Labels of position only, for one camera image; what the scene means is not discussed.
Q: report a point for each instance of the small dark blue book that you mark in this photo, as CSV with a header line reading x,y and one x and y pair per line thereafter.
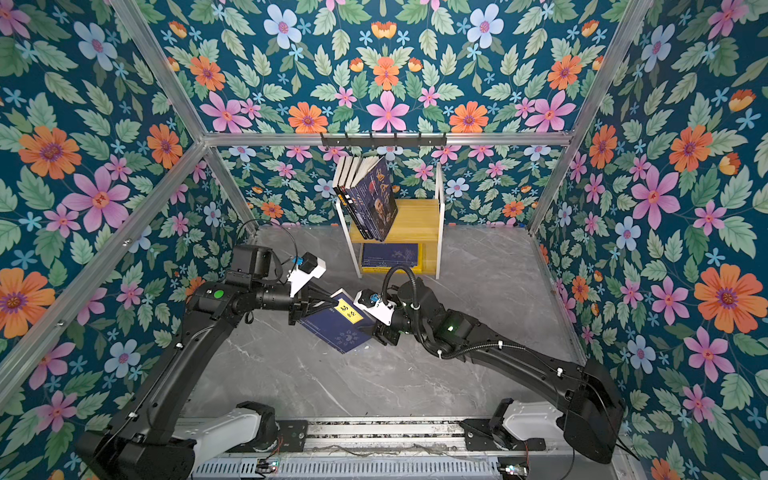
x,y
343,327

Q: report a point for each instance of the black wolf cover book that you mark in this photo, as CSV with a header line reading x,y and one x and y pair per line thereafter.
x,y
347,200

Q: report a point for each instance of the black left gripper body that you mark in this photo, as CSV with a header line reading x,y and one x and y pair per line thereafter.
x,y
300,302

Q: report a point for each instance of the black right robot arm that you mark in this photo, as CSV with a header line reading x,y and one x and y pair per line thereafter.
x,y
579,403

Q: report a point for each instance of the aluminium mounting rail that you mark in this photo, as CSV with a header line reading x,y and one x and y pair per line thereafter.
x,y
384,429

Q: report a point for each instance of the black book on shelf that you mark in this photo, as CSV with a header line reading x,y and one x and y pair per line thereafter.
x,y
339,171

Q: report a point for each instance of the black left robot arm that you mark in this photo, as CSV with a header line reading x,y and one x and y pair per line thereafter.
x,y
142,440

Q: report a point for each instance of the dark book orange calligraphy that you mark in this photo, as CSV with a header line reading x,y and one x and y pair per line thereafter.
x,y
354,186

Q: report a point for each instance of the white wooden book shelf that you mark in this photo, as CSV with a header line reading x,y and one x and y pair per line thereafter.
x,y
419,221

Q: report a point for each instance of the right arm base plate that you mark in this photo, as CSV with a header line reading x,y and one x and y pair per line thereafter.
x,y
484,435

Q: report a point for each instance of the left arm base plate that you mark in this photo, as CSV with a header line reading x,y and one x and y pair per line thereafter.
x,y
290,436

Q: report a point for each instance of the dark patterned book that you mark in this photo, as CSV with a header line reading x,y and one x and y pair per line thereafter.
x,y
380,198

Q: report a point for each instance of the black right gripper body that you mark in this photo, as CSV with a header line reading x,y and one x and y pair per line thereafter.
x,y
402,322

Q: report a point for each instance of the black hook rail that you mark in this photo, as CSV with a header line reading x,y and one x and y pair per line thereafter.
x,y
371,140

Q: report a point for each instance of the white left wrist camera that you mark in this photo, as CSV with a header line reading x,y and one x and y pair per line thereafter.
x,y
306,268

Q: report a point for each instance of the yellow cartoon cover book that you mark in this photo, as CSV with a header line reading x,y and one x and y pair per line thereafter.
x,y
420,264

